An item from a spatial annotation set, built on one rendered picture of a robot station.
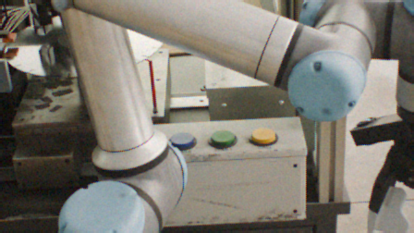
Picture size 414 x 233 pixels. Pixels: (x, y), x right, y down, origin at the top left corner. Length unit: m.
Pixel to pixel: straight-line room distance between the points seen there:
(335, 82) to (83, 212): 0.42
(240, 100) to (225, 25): 0.69
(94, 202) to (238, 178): 0.34
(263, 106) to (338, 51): 0.71
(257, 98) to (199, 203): 0.27
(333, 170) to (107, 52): 0.53
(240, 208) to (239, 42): 0.58
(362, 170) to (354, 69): 2.06
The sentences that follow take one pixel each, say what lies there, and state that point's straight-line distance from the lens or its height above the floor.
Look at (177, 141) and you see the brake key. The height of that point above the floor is 0.91.
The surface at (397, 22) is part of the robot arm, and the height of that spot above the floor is 1.23.
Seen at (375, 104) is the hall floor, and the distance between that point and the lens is 3.29.
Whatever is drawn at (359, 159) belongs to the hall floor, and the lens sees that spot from 2.91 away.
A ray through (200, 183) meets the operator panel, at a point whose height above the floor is 0.84.
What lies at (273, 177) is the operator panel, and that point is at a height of 0.84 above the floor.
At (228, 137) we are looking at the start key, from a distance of 1.30.
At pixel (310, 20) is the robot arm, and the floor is 1.23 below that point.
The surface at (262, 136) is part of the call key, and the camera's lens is 1.30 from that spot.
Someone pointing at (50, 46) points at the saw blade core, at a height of 0.95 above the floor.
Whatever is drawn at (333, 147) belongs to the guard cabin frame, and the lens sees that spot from 1.37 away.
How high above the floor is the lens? 1.59
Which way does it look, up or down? 30 degrees down
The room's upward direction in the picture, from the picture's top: 4 degrees counter-clockwise
